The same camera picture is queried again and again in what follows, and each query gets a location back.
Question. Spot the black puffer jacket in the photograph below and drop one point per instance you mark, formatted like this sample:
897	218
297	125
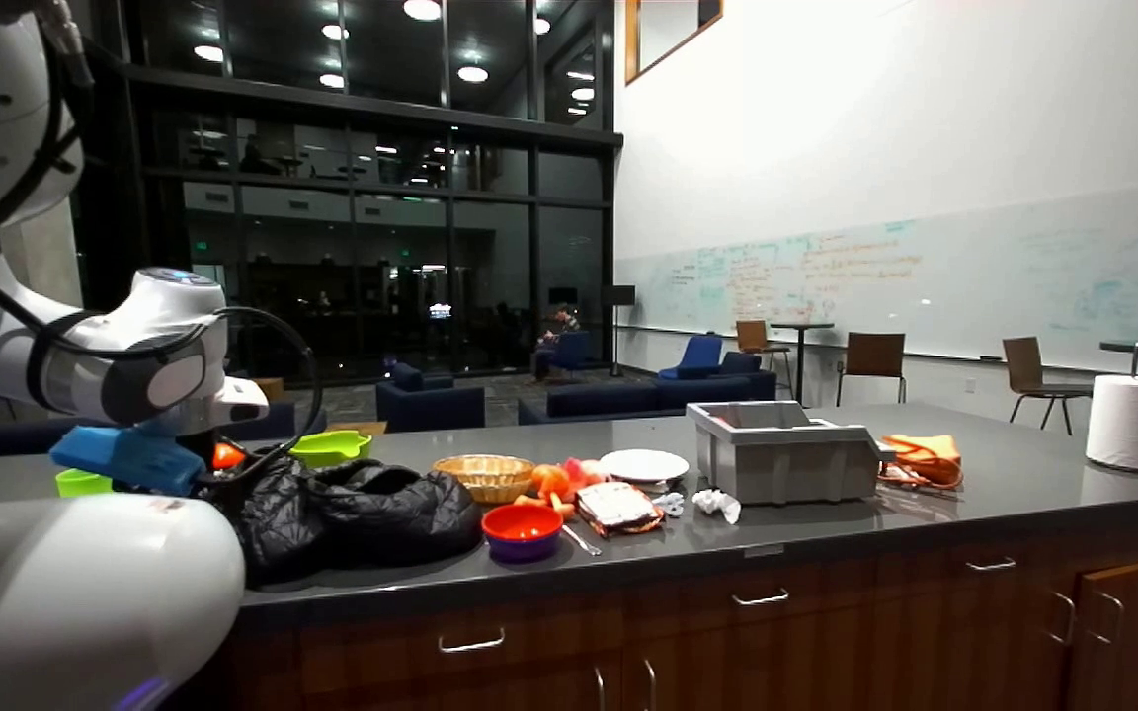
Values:
372	514

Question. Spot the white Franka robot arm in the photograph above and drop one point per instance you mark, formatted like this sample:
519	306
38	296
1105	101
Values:
69	608

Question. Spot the long dark blue sofa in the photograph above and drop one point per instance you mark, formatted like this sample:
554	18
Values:
652	396

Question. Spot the orange toy food pile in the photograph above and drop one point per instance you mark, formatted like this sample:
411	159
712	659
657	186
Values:
554	485

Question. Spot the bright blue lounge chair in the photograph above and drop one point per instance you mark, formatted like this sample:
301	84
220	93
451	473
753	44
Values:
696	359

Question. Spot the white plate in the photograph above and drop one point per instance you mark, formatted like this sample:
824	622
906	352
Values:
645	464

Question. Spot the dark blue armchair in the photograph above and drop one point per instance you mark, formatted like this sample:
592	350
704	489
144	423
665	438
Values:
430	402

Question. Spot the yellow food item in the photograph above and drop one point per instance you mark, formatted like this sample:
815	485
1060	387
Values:
483	476

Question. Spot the white toy sandwich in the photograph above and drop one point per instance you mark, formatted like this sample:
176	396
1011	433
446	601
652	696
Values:
619	508

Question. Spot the red bowl purple base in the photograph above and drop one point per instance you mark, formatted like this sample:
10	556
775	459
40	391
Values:
522	531

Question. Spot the brown wooden chair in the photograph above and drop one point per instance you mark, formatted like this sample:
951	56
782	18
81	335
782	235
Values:
753	339
1030	376
873	359

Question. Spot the white crumpled wrapper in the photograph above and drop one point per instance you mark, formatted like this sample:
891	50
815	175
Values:
712	504

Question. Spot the tall round black table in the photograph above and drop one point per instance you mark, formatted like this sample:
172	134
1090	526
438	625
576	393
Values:
804	330

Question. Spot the grey metal bin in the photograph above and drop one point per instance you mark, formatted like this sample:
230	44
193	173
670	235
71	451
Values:
789	459

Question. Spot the lime green bowl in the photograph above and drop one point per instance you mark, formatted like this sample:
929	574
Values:
329	450

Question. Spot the round ceiling light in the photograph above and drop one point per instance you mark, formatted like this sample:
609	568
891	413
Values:
420	11
472	73
208	53

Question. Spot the wood framed high window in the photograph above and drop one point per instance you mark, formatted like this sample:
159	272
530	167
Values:
670	27

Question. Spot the wooden counter cabinet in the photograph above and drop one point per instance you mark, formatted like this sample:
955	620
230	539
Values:
792	633

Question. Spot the orange red toy ball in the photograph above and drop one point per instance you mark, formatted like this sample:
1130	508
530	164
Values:
230	455

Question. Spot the orange snack packet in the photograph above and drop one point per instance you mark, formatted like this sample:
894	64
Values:
927	459

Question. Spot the green plastic cup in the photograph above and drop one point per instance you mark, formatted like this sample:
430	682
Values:
81	485

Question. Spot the wall whiteboard with writing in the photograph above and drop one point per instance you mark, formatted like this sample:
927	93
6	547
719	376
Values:
989	281

